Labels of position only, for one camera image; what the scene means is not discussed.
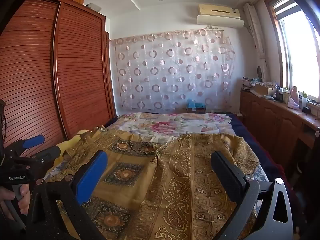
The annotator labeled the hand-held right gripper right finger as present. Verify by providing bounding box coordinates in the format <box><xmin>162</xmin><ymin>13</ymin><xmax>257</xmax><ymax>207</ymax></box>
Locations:
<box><xmin>211</xmin><ymin>151</ymin><xmax>293</xmax><ymax>240</ymax></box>

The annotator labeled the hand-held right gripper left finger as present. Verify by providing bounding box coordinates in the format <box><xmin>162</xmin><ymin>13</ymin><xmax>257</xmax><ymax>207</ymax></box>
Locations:
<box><xmin>25</xmin><ymin>150</ymin><xmax>108</xmax><ymax>240</ymax></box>

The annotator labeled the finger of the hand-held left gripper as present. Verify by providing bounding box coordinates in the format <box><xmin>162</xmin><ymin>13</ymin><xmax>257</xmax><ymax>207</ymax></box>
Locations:
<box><xmin>15</xmin><ymin>146</ymin><xmax>62</xmax><ymax>167</ymax></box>
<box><xmin>6</xmin><ymin>134</ymin><xmax>46</xmax><ymax>157</ymax></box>

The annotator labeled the golden patterned cloth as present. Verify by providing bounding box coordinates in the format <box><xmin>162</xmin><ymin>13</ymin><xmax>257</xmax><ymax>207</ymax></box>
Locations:
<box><xmin>45</xmin><ymin>127</ymin><xmax>263</xmax><ymax>240</ymax></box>

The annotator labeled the person's left hand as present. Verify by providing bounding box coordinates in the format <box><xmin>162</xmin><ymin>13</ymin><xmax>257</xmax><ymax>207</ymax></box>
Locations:
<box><xmin>0</xmin><ymin>184</ymin><xmax>32</xmax><ymax>221</ymax></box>

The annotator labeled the yellow cloth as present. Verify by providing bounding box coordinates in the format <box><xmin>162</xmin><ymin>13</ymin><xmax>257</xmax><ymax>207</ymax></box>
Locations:
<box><xmin>53</xmin><ymin>129</ymin><xmax>98</xmax><ymax>167</ymax></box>

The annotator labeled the blue floral bed sheet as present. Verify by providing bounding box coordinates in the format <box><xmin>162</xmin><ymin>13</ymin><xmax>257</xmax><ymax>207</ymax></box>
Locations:
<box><xmin>44</xmin><ymin>164</ymin><xmax>269</xmax><ymax>183</ymax></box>

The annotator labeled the navy blue blanket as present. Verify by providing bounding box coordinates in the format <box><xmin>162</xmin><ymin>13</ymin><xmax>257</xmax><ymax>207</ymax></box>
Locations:
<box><xmin>104</xmin><ymin>113</ymin><xmax>297</xmax><ymax>205</ymax></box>

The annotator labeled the small brown box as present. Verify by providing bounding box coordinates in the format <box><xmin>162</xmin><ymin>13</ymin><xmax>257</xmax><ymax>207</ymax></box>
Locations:
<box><xmin>186</xmin><ymin>106</ymin><xmax>206</xmax><ymax>114</ymax></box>

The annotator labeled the long wooden cabinet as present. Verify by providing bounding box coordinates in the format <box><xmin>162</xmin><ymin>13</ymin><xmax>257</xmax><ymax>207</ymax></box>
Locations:
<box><xmin>239</xmin><ymin>89</ymin><xmax>320</xmax><ymax>180</ymax></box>

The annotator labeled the pink floral blanket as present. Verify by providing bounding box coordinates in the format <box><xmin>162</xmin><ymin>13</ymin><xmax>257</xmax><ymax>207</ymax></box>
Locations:
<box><xmin>107</xmin><ymin>112</ymin><xmax>237</xmax><ymax>146</ymax></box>

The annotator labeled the blue toy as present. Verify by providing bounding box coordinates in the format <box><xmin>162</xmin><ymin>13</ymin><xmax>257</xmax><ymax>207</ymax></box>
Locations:
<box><xmin>187</xmin><ymin>98</ymin><xmax>206</xmax><ymax>109</ymax></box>

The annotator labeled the brown slatted wooden wardrobe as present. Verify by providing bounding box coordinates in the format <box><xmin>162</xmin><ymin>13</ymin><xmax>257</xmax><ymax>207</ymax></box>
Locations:
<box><xmin>0</xmin><ymin>0</ymin><xmax>117</xmax><ymax>155</ymax></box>

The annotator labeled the open cardboard box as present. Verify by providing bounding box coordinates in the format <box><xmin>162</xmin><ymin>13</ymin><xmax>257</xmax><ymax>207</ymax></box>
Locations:
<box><xmin>253</xmin><ymin>83</ymin><xmax>276</xmax><ymax>97</ymax></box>

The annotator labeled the pile of clutter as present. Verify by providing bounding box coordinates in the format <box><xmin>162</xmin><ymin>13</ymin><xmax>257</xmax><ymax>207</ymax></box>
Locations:
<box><xmin>241</xmin><ymin>77</ymin><xmax>263</xmax><ymax>91</ymax></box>

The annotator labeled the pink bottle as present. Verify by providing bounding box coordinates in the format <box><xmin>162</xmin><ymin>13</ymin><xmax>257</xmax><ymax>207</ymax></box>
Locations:
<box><xmin>287</xmin><ymin>86</ymin><xmax>301</xmax><ymax>109</ymax></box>

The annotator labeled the sheer circle-patterned curtain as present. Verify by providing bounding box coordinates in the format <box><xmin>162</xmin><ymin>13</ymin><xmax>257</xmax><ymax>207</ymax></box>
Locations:
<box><xmin>109</xmin><ymin>29</ymin><xmax>236</xmax><ymax>115</ymax></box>

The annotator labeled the pale window curtain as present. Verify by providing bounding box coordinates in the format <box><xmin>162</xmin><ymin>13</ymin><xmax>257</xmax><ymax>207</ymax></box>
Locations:
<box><xmin>244</xmin><ymin>2</ymin><xmax>271</xmax><ymax>82</ymax></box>

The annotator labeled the wooden-framed window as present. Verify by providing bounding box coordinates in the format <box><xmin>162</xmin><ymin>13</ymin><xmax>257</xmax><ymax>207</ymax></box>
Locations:
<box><xmin>265</xmin><ymin>0</ymin><xmax>320</xmax><ymax>105</ymax></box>

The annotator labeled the beige air conditioner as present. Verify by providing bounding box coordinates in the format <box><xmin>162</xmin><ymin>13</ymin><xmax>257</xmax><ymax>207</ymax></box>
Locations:
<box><xmin>198</xmin><ymin>4</ymin><xmax>241</xmax><ymax>20</ymax></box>

